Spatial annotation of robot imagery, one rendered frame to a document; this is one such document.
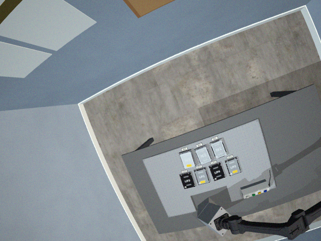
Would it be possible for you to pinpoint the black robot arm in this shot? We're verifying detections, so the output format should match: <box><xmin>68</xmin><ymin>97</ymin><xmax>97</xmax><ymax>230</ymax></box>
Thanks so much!
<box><xmin>214</xmin><ymin>201</ymin><xmax>321</xmax><ymax>240</ymax></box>

